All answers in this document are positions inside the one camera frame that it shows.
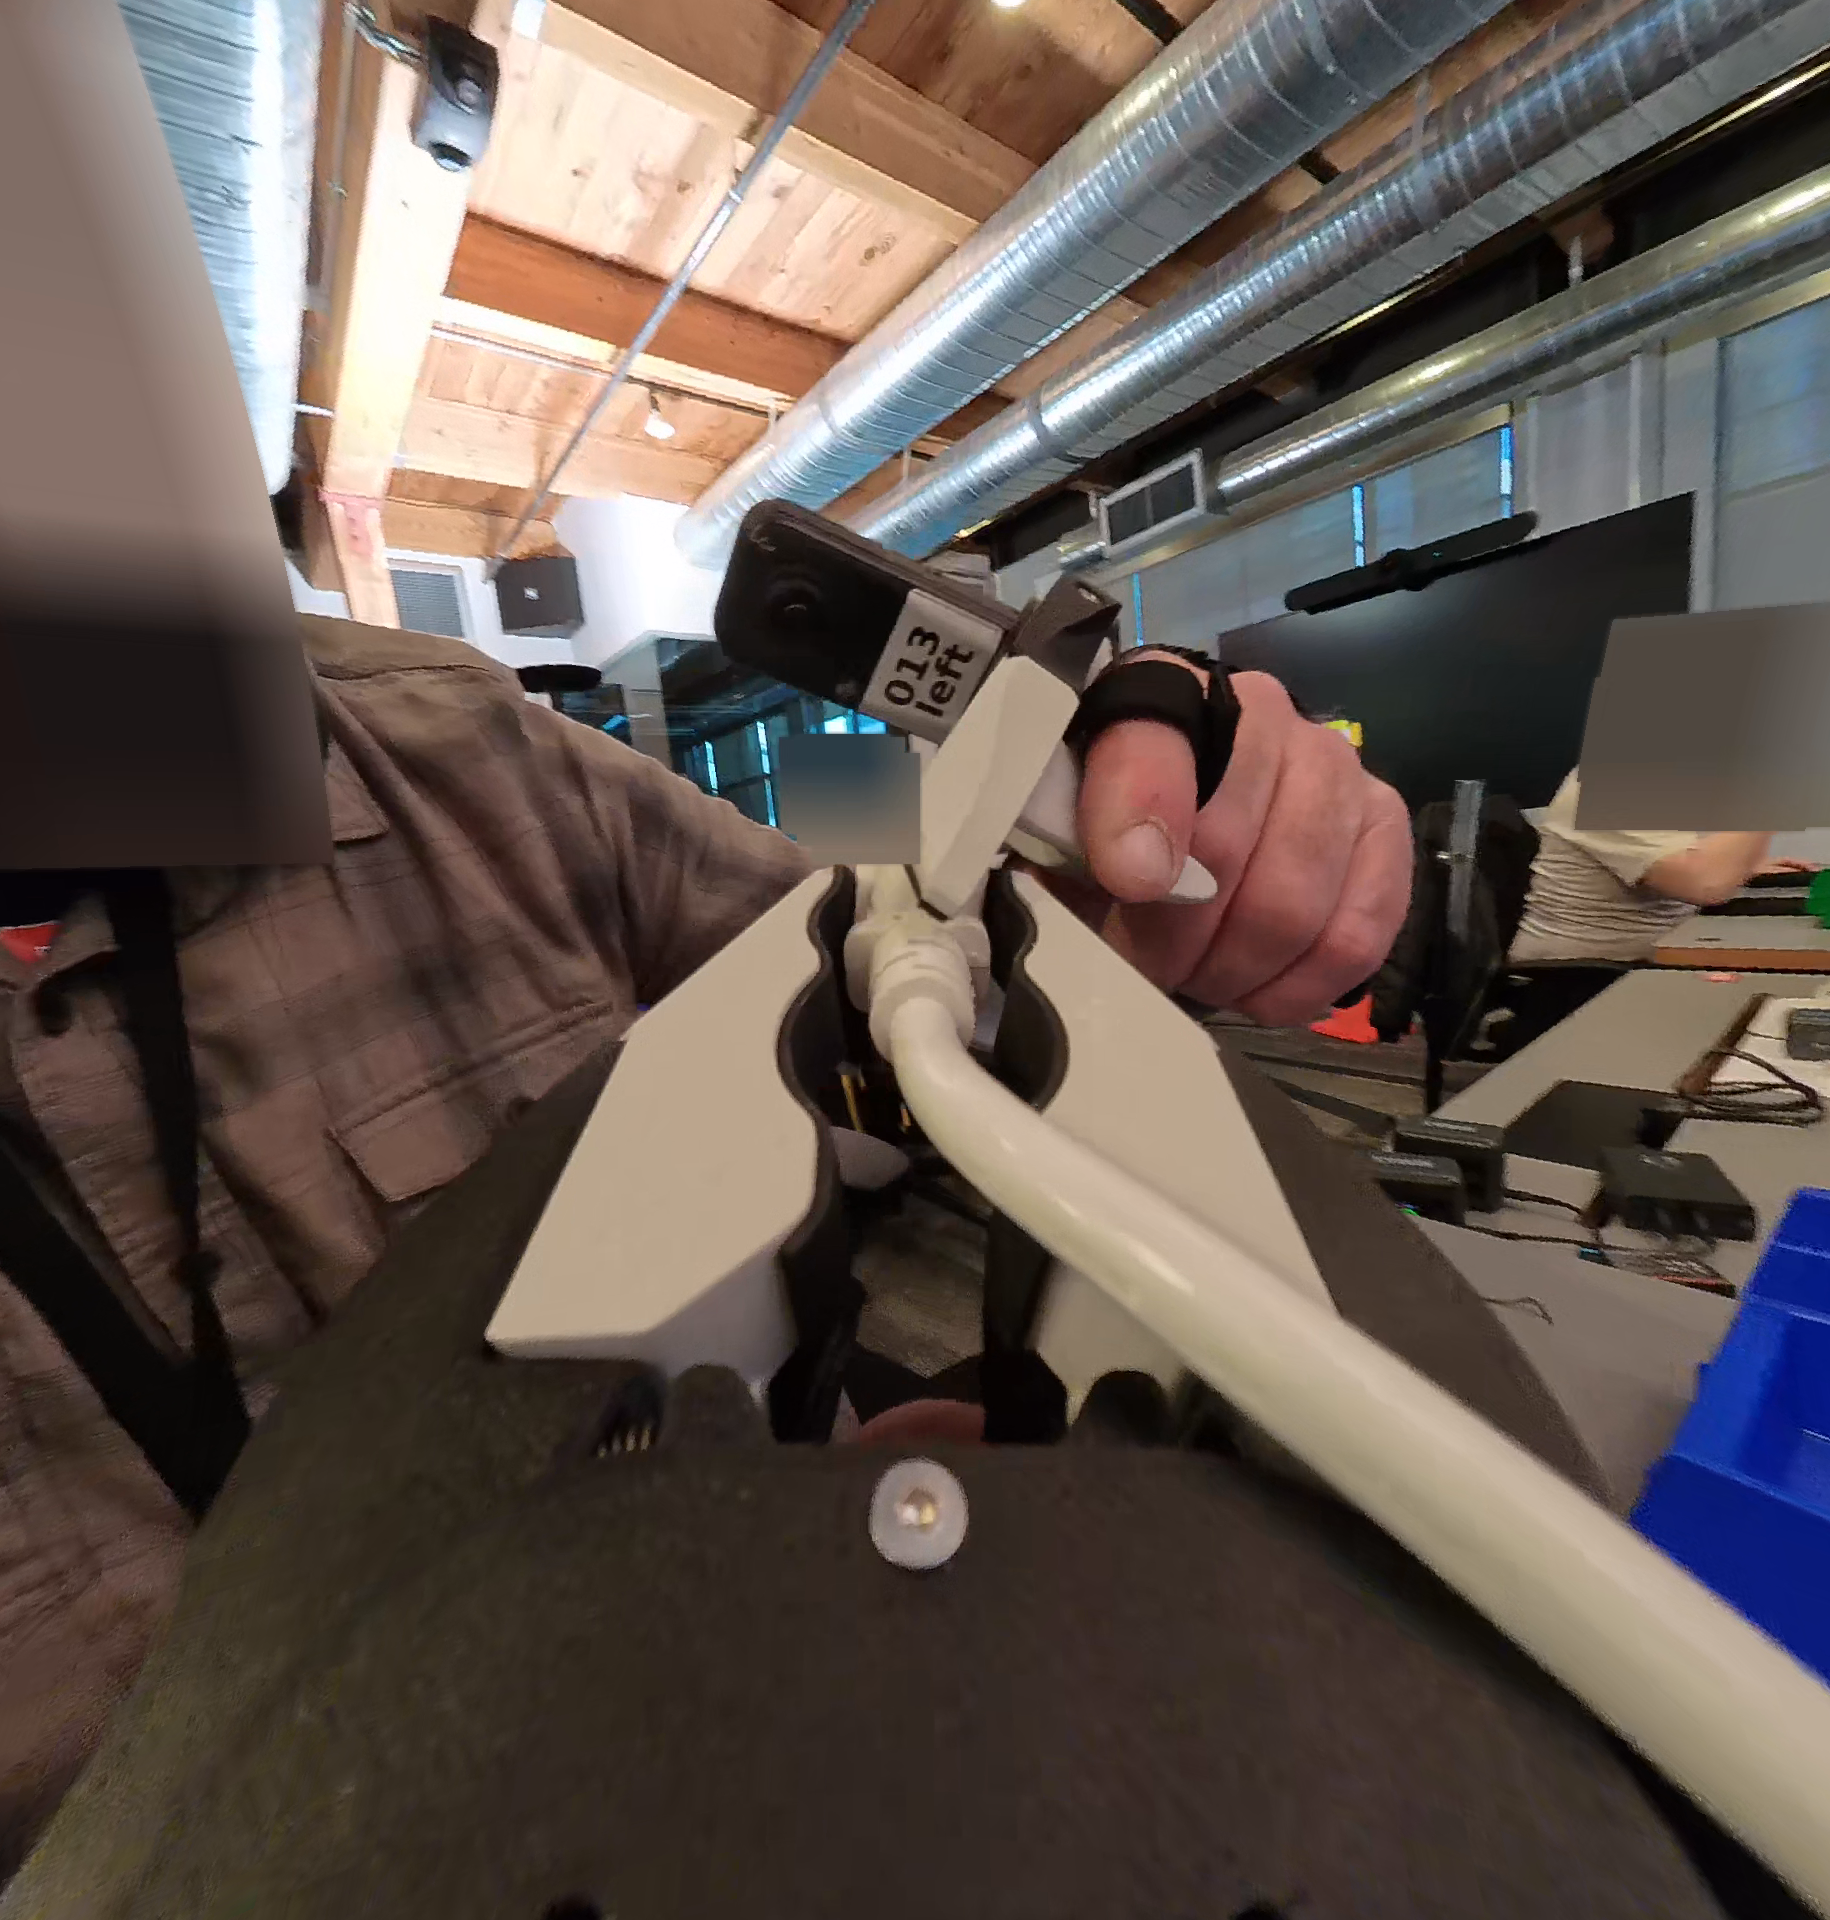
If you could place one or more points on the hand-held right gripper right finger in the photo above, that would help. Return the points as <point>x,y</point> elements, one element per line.
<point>1140,1049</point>

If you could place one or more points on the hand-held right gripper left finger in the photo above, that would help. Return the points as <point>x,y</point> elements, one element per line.
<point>662,1187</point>

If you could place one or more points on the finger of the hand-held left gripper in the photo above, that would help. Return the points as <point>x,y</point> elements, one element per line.
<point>992,766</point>

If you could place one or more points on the white power plug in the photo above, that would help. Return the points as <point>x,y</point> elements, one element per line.
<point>915,959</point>

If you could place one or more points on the blue plastic bin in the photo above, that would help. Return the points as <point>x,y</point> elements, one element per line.
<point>1785,1426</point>

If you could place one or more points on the person's left hand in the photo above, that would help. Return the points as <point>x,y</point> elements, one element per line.
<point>1290,871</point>

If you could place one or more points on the white vent grille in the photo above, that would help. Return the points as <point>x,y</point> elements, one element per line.
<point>1155,499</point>

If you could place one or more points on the black electronics box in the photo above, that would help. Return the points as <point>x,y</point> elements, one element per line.
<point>1438,1172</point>
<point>1671,1193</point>

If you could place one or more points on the black office chair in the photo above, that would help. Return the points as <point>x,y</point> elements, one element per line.
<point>1471,900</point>

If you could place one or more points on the black video bar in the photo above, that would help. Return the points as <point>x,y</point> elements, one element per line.
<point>1410,566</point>

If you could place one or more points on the black monitor screen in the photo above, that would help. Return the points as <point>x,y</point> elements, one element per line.
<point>1454,677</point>

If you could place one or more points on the black wall speaker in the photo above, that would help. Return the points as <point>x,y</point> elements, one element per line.
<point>537,592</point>

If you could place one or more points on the spiral metal duct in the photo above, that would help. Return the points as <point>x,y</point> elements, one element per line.
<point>1005,321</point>
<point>1605,321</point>
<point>242,226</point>
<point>1304,310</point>

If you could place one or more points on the black ceiling camera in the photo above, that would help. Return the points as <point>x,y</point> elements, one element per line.
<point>451,92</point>

